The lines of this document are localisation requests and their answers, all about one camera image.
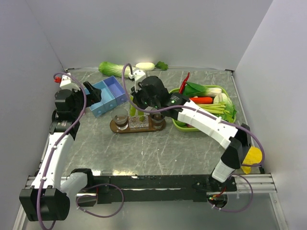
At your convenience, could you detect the green plastic vegetable basket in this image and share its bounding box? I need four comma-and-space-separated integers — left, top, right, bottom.
169, 85, 237, 133

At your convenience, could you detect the yellow cabbage by arm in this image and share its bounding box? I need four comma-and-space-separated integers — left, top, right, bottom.
241, 146, 262, 174

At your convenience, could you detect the clear textured plastic holder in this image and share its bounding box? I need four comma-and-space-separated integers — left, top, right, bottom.
129, 115, 149, 130

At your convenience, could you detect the brown wooden tray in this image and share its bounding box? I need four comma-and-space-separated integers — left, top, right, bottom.
109, 115, 166, 134

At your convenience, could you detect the green toothpaste tube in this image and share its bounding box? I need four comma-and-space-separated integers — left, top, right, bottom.
129, 103, 136, 117
137, 110, 145, 122

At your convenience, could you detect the napa cabbage in basket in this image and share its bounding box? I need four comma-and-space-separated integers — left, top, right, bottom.
213, 93, 236, 123

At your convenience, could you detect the dark glass cup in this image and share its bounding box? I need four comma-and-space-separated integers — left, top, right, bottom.
150, 113, 165, 130

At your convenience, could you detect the frosted clear glass cup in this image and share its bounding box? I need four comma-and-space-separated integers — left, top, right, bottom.
111, 107, 128, 130

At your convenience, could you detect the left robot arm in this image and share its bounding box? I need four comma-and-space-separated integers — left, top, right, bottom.
19, 81, 101, 221

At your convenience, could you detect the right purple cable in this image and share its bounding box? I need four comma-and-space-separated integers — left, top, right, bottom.
121, 63, 266, 213

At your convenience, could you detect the teal drawer box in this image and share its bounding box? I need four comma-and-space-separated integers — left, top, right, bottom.
85, 89, 106, 117

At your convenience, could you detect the purple cable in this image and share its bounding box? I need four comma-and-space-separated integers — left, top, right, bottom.
37, 71, 125, 230
121, 63, 266, 213

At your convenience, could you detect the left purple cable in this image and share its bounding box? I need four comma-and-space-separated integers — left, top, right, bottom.
37, 71, 125, 230

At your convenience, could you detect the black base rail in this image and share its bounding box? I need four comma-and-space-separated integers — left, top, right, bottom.
77, 174, 237, 204

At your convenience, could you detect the bok choy in basket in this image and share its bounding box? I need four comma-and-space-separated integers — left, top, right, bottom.
182, 82, 223, 97

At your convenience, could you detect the purple drawer box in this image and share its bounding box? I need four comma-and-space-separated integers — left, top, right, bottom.
103, 76, 127, 105

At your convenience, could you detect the white daikon radish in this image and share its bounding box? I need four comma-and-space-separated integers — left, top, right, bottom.
135, 61, 168, 71

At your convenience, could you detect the napa cabbage on table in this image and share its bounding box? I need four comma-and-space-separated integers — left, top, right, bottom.
98, 61, 124, 77

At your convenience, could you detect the white celery stalk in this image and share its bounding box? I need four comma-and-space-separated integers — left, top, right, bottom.
198, 102, 236, 122

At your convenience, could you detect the red chili pepper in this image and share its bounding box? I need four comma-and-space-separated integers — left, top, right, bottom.
178, 72, 190, 94

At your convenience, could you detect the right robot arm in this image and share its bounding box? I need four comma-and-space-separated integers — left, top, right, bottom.
129, 74, 251, 191

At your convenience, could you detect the aluminium frame rail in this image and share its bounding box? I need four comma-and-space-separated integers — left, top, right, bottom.
13, 174, 277, 230

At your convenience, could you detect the orange carrot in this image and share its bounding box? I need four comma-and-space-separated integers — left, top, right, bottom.
190, 97, 213, 104

